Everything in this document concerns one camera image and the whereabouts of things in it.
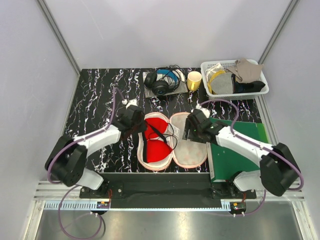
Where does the purple cable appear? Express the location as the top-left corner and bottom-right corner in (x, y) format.
(198, 99), (305, 217)
(46, 87), (126, 238)

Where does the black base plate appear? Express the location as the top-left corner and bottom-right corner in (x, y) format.
(79, 173), (257, 211)

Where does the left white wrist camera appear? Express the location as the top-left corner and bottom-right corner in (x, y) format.
(121, 98), (138, 108)

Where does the white packet in basket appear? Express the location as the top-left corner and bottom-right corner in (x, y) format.
(205, 62), (224, 77)

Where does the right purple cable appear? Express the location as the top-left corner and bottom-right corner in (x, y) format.
(198, 99), (305, 217)

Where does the yellow mug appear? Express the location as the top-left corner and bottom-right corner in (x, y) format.
(187, 71), (202, 92)

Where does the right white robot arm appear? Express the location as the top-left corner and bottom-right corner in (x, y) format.
(182, 109), (302, 199)

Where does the black cloth in basket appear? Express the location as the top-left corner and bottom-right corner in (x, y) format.
(233, 80), (266, 94)

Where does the red bra with black straps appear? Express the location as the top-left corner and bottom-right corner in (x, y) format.
(142, 117), (177, 164)

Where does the green binder folder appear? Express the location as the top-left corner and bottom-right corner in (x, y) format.
(206, 121), (269, 182)

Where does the grey cloth in basket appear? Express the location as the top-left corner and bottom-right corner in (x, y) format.
(210, 72), (234, 95)

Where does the yellow cloth in basket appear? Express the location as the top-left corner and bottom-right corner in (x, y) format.
(205, 70), (226, 94)

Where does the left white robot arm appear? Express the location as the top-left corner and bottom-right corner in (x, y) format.
(44, 105), (147, 198)

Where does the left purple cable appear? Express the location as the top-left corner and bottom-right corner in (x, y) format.
(46, 87), (126, 238)

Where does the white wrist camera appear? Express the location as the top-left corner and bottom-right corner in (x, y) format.
(195, 105), (210, 118)
(121, 98), (138, 108)

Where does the beige cloth in basket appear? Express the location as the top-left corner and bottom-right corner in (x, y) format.
(226, 58), (264, 84)

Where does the grey book under headphones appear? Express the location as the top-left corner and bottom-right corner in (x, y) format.
(142, 71), (188, 98)

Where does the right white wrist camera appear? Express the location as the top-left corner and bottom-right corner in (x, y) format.
(195, 105), (210, 118)

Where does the black over-ear headphones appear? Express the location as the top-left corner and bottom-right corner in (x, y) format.
(143, 65), (186, 96)

